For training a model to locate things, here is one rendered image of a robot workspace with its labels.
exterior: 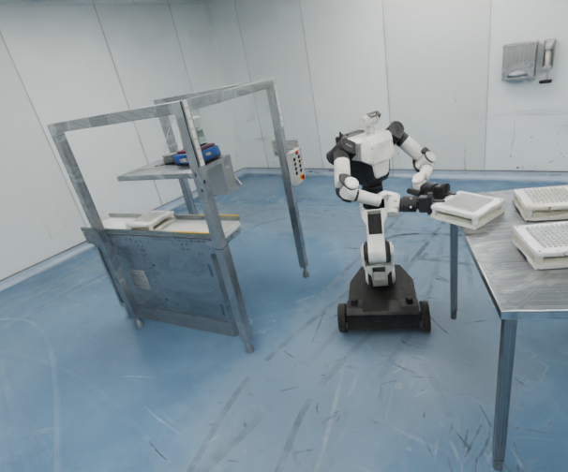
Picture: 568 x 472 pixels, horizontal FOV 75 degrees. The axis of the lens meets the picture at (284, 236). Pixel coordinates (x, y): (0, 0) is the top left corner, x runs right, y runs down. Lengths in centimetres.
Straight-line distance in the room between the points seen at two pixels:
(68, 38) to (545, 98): 552
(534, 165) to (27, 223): 598
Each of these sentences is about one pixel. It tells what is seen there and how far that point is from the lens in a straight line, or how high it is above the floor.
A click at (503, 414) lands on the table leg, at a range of 182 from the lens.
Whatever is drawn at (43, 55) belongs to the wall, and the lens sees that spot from 561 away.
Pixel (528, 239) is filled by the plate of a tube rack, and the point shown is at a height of 94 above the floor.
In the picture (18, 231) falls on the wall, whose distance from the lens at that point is 538.
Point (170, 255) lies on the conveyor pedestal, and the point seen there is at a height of 67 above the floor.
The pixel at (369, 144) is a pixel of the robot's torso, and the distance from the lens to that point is 227.
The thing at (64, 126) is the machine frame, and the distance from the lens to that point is 280.
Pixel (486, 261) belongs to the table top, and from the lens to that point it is 172.
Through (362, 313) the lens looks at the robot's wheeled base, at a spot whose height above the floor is 19.
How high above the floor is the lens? 172
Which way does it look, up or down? 24 degrees down
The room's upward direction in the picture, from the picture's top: 12 degrees counter-clockwise
